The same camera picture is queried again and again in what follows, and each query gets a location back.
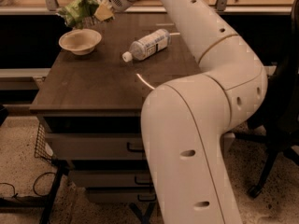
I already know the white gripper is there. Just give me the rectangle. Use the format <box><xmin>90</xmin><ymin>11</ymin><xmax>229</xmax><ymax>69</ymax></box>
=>
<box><xmin>94</xmin><ymin>0</ymin><xmax>134</xmax><ymax>21</ymax></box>

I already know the clear plastic water bottle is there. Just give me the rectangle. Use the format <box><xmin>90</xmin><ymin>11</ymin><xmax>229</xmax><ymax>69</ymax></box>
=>
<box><xmin>122</xmin><ymin>29</ymin><xmax>171</xmax><ymax>63</ymax></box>

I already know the top grey drawer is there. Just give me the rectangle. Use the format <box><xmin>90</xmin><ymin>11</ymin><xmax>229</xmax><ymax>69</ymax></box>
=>
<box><xmin>46</xmin><ymin>133</ymin><xmax>145</xmax><ymax>161</ymax></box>

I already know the grey drawer cabinet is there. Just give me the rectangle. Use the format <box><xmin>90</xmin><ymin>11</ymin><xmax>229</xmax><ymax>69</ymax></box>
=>
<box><xmin>29</xmin><ymin>13</ymin><xmax>236</xmax><ymax>204</ymax></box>

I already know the grey drawer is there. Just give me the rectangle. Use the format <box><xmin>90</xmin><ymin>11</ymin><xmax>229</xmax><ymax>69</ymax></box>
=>
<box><xmin>68</xmin><ymin>170</ymin><xmax>152</xmax><ymax>188</ymax></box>
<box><xmin>85</xmin><ymin>188</ymin><xmax>157</xmax><ymax>203</ymax></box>
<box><xmin>46</xmin><ymin>133</ymin><xmax>145</xmax><ymax>161</ymax></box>

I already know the black floor cable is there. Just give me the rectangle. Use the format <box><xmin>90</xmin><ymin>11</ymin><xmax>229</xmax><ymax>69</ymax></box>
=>
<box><xmin>0</xmin><ymin>171</ymin><xmax>58</xmax><ymax>201</ymax></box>

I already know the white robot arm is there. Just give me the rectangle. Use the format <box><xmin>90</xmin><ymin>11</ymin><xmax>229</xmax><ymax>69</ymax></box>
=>
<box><xmin>107</xmin><ymin>0</ymin><xmax>267</xmax><ymax>224</ymax></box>

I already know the white paper bowl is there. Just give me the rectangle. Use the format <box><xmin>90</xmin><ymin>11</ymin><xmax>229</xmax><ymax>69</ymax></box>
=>
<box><xmin>59</xmin><ymin>29</ymin><xmax>102</xmax><ymax>55</ymax></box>

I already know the blue cross frame base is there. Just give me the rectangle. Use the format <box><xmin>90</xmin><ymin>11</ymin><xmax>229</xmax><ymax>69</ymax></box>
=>
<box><xmin>129</xmin><ymin>203</ymin><xmax>155</xmax><ymax>224</ymax></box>

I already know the bottom grey drawer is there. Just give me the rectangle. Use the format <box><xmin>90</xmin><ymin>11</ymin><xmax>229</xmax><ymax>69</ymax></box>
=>
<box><xmin>85</xmin><ymin>188</ymin><xmax>157</xmax><ymax>203</ymax></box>

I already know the black office chair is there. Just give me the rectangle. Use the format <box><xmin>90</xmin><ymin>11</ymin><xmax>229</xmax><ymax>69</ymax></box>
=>
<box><xmin>235</xmin><ymin>0</ymin><xmax>299</xmax><ymax>198</ymax></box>

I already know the black wire mesh basket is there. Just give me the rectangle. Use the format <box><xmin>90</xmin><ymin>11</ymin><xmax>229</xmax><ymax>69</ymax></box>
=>
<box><xmin>34</xmin><ymin>124</ymin><xmax>54</xmax><ymax>165</ymax></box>

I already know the green jalapeno chip bag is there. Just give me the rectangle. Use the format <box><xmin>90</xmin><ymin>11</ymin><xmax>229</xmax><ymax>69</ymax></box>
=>
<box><xmin>57</xmin><ymin>0</ymin><xmax>99</xmax><ymax>29</ymax></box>

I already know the middle grey drawer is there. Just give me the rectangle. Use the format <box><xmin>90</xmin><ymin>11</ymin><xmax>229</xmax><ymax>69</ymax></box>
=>
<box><xmin>68</xmin><ymin>170</ymin><xmax>152</xmax><ymax>188</ymax></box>

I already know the black metal stand leg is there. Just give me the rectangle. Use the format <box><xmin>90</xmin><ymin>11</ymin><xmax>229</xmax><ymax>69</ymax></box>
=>
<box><xmin>0</xmin><ymin>165</ymin><xmax>65</xmax><ymax>224</ymax></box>

